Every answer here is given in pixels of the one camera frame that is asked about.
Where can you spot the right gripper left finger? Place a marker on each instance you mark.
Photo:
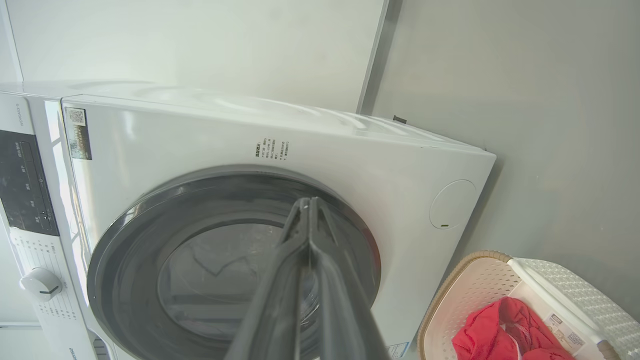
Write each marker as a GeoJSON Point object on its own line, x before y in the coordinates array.
{"type": "Point", "coordinates": [280, 290]}

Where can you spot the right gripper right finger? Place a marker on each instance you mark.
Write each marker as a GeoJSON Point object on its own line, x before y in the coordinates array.
{"type": "Point", "coordinates": [340, 300]}

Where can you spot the white perforated plastic laundry basket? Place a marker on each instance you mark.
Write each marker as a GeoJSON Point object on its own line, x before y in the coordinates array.
{"type": "Point", "coordinates": [480, 280]}

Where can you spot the white warning label sticker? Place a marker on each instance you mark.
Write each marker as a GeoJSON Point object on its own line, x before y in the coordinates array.
{"type": "Point", "coordinates": [565, 334]}

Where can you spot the blue energy label sticker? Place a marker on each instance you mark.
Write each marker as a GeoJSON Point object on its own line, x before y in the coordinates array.
{"type": "Point", "coordinates": [398, 350]}

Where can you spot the small black text sticker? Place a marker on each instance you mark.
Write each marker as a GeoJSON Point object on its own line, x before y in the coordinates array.
{"type": "Point", "coordinates": [272, 151]}

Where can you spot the round white filter cover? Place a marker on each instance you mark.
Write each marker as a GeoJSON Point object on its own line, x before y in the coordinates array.
{"type": "Point", "coordinates": [452, 204]}

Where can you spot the red garment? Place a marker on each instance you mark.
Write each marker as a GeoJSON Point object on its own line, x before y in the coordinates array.
{"type": "Point", "coordinates": [485, 330]}

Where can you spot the round black washing machine door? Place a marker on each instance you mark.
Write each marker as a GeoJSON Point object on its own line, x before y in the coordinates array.
{"type": "Point", "coordinates": [125, 280]}

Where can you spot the white front-load washing machine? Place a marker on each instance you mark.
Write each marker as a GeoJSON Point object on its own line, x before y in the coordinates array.
{"type": "Point", "coordinates": [200, 135]}

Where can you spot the white washer program knob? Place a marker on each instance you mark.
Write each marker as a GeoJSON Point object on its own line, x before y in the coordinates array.
{"type": "Point", "coordinates": [41, 284]}

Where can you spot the QR code sticker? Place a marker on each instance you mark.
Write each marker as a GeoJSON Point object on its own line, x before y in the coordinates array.
{"type": "Point", "coordinates": [79, 134]}

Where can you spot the black washer control display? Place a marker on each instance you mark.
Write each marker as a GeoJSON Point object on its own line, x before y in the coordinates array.
{"type": "Point", "coordinates": [25, 185]}

